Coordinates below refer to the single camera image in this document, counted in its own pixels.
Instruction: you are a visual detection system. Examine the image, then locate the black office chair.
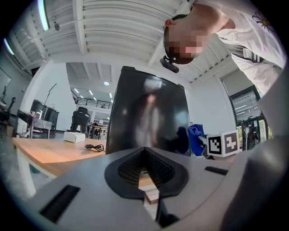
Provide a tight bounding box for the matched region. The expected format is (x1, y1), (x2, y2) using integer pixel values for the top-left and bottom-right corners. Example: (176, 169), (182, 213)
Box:
(70, 107), (92, 134)

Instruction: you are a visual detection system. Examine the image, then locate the blue cleaning cloth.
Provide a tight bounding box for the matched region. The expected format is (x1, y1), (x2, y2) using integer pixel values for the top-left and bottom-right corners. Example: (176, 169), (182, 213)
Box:
(187, 123), (205, 157)

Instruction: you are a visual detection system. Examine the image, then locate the person's head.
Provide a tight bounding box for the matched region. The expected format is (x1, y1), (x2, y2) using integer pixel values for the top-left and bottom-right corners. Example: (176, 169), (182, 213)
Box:
(163, 0), (236, 66)

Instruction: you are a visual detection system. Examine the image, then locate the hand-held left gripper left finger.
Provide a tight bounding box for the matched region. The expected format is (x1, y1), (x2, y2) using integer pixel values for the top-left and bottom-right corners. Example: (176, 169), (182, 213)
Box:
(29, 146), (162, 231)

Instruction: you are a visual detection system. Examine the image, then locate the black mini fridge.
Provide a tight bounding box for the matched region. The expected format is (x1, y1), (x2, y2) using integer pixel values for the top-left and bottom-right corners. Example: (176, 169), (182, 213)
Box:
(105, 65), (191, 157)

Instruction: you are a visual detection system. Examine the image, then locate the black cabinet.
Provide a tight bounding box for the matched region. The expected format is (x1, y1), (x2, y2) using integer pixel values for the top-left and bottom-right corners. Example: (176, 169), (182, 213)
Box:
(30, 99), (60, 133)

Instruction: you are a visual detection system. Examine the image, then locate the grey black harness strap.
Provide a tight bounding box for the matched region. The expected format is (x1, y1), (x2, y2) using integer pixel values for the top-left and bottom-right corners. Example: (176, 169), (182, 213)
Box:
(230, 44), (265, 64)

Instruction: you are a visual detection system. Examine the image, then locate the coiled black cable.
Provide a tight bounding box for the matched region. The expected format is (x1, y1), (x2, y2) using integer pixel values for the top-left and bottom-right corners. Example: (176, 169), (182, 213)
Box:
(84, 143), (105, 152)

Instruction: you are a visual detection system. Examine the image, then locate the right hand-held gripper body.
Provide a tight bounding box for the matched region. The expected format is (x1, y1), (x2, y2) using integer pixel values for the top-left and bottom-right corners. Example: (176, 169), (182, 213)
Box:
(204, 130), (240, 160)

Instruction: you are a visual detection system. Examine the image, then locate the black head camera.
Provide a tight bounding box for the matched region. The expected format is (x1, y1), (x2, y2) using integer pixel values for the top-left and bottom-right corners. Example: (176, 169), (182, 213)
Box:
(159, 55), (180, 74)

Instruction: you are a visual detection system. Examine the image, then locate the white cardboard box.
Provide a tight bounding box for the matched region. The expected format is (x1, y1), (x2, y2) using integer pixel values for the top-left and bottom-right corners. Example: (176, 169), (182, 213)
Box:
(63, 131), (87, 143)

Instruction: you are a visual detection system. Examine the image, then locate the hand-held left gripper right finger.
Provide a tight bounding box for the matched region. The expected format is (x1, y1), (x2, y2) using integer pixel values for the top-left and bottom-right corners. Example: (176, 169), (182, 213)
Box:
(144, 146), (238, 229)

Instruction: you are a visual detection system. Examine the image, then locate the large glass window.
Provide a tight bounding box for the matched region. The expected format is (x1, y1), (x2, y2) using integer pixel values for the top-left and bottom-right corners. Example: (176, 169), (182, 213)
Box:
(229, 85), (275, 152)

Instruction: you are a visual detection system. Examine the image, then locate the wooden table with white legs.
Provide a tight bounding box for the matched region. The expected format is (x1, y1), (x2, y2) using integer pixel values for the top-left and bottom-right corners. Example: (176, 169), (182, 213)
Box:
(12, 137), (158, 197)

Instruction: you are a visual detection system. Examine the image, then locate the white t-shirt with flower print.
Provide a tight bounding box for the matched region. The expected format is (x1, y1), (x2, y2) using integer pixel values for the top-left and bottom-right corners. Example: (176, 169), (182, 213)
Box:
(193, 0), (289, 96)

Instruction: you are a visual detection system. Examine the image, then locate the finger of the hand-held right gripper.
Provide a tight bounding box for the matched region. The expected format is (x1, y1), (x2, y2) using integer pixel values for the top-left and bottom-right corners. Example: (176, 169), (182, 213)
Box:
(198, 134), (208, 158)

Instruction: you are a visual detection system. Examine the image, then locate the long ceiling light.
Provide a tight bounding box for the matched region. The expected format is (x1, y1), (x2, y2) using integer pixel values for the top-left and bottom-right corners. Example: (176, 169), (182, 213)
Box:
(3, 37), (15, 55)
(37, 0), (51, 32)

